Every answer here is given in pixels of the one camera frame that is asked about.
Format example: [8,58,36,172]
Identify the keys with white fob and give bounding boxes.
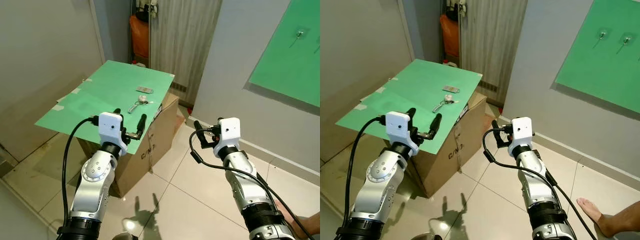
[128,95,154,114]
[432,96,460,114]

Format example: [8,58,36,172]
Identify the brown cardboard box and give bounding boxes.
[410,91,488,198]
[77,92,180,198]

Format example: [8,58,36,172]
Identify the green paper sheet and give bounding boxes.
[35,60,176,155]
[335,58,483,155]

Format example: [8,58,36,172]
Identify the orange bag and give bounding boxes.
[439,14,460,59]
[129,14,150,59]

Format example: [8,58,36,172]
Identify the grey wood-grain door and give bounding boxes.
[150,0,223,104]
[459,0,528,94]

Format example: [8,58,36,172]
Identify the white hanging items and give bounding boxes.
[135,0,159,22]
[445,0,468,22]

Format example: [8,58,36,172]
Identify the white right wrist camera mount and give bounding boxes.
[508,117,534,157]
[213,118,242,151]

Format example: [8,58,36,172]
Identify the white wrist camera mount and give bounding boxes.
[213,118,242,151]
[508,117,534,157]
[98,112,126,155]
[385,111,419,156]

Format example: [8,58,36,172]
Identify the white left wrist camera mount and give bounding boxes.
[385,111,419,156]
[98,112,126,155]

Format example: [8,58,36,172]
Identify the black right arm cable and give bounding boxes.
[189,127,316,240]
[482,127,599,240]

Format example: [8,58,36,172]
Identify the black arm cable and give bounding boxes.
[343,116,387,239]
[61,116,100,237]
[189,127,316,240]
[482,127,599,240]

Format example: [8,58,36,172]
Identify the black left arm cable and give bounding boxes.
[343,116,387,239]
[61,116,100,237]

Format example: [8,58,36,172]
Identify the green wall board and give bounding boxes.
[248,0,321,108]
[555,0,640,114]

